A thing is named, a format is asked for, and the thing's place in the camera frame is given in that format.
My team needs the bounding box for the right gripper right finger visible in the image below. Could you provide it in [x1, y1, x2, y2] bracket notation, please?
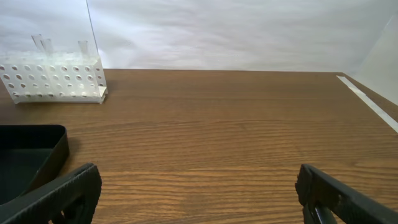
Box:
[294, 164, 398, 224]

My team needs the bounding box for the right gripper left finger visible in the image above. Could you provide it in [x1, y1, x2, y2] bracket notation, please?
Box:
[0, 162, 103, 224]

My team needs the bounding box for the clear test tube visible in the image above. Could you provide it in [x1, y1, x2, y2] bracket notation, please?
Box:
[41, 38, 54, 56]
[30, 33, 46, 55]
[77, 40, 91, 58]

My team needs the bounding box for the black tray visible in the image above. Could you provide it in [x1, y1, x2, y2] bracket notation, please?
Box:
[0, 124, 70, 206]

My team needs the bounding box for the white test tube rack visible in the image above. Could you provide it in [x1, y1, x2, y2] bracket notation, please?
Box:
[0, 51, 109, 105]

